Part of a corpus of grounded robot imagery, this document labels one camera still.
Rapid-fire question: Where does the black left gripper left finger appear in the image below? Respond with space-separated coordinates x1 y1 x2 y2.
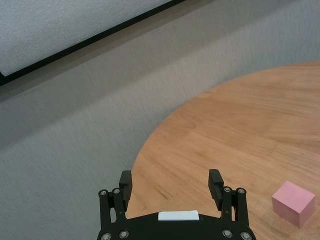
98 170 133 226

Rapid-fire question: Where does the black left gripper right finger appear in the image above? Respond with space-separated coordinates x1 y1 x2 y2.
208 169 248 222

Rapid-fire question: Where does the pink cube block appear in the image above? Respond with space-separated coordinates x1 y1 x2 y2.
271 180 316 229

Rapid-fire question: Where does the black wall trim strip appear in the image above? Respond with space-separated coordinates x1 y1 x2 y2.
0 0 188 87

